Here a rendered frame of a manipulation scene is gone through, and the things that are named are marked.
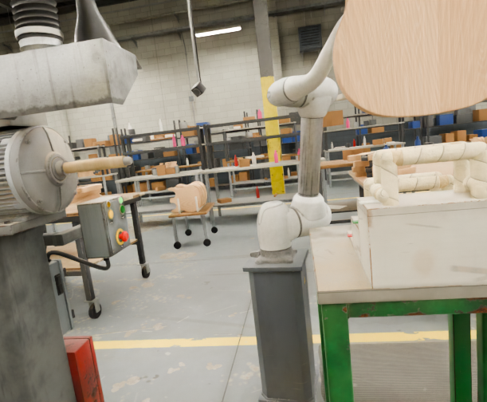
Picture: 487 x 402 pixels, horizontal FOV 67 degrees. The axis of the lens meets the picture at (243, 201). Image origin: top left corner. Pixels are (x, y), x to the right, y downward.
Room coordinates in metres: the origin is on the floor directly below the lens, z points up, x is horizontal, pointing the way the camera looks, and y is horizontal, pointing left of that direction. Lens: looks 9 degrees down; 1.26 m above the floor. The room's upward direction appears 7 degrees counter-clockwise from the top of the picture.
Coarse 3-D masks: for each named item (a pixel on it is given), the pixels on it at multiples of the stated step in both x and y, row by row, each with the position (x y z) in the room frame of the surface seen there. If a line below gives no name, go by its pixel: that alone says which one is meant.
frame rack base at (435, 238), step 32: (448, 192) 0.79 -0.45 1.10; (384, 224) 0.71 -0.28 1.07; (416, 224) 0.70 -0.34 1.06; (448, 224) 0.69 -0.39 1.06; (480, 224) 0.68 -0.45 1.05; (384, 256) 0.72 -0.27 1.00; (416, 256) 0.70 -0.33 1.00; (448, 256) 0.69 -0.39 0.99; (480, 256) 0.68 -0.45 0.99; (384, 288) 0.72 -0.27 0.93
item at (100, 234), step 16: (80, 208) 1.26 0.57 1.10; (96, 208) 1.25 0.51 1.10; (112, 208) 1.31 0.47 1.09; (96, 224) 1.25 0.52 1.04; (112, 224) 1.29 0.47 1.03; (96, 240) 1.25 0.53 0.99; (112, 240) 1.27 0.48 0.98; (128, 240) 1.38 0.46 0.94; (48, 256) 1.25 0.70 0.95; (64, 256) 1.26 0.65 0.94; (96, 256) 1.26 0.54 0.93
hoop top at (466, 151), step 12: (456, 144) 0.71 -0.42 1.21; (468, 144) 0.70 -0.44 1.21; (480, 144) 0.70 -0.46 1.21; (384, 156) 0.73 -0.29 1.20; (396, 156) 0.72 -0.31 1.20; (408, 156) 0.72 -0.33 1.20; (420, 156) 0.71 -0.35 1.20; (432, 156) 0.71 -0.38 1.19; (444, 156) 0.70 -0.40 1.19; (456, 156) 0.70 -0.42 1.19; (468, 156) 0.70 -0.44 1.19
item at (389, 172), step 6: (384, 162) 0.73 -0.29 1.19; (390, 162) 0.72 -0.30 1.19; (384, 168) 0.73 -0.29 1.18; (390, 168) 0.72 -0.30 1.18; (396, 168) 0.73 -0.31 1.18; (384, 174) 0.73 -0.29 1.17; (390, 174) 0.72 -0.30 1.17; (396, 174) 0.72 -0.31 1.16; (384, 180) 0.73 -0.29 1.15; (390, 180) 0.72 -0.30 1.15; (396, 180) 0.72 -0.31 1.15; (384, 186) 0.73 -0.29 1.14; (390, 186) 0.72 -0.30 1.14; (396, 186) 0.72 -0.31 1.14; (390, 192) 0.72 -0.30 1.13; (396, 192) 0.72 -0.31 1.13; (390, 198) 0.72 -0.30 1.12; (396, 198) 0.72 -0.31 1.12; (384, 204) 0.73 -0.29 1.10; (390, 204) 0.72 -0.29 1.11; (396, 204) 0.72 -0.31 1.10
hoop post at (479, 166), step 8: (472, 160) 0.70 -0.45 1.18; (480, 160) 0.69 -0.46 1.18; (472, 168) 0.70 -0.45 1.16; (480, 168) 0.69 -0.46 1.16; (472, 176) 0.70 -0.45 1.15; (480, 176) 0.69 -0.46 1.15; (472, 184) 0.71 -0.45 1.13; (480, 184) 0.69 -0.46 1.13; (472, 192) 0.71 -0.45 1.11; (480, 192) 0.69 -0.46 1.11
